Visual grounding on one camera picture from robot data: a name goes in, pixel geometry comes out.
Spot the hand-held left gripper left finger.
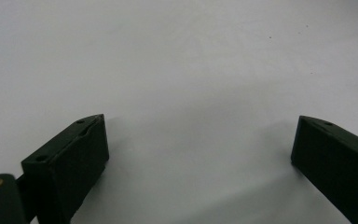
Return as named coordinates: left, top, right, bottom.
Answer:
left=21, top=113, right=110, bottom=224

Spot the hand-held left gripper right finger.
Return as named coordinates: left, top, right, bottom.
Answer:
left=290, top=115, right=358, bottom=224

